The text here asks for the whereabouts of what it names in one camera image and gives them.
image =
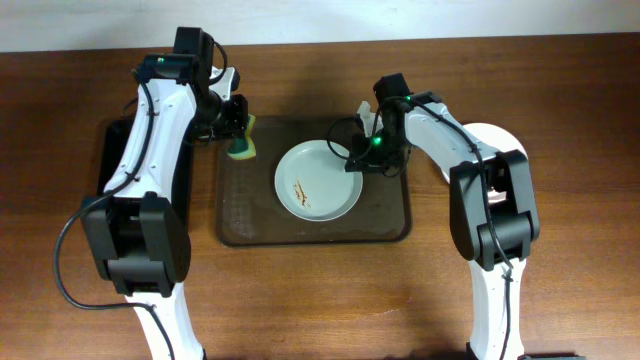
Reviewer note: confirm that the green yellow sponge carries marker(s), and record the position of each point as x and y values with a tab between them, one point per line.
243	148

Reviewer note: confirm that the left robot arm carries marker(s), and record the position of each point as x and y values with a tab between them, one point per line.
137	228

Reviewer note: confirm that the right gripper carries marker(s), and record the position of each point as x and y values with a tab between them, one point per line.
364	157

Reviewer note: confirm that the white plate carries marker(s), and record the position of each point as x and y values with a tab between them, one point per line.
498	138

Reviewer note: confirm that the black rectangular tray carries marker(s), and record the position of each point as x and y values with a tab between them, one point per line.
175	185

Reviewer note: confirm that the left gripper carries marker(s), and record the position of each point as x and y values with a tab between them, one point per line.
238	118

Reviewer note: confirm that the brown serving tray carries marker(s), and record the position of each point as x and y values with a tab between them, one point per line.
249	213

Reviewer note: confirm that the pale blue plate top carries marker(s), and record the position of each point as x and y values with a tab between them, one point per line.
311	182

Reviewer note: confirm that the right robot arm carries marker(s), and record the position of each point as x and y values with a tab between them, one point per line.
493	213

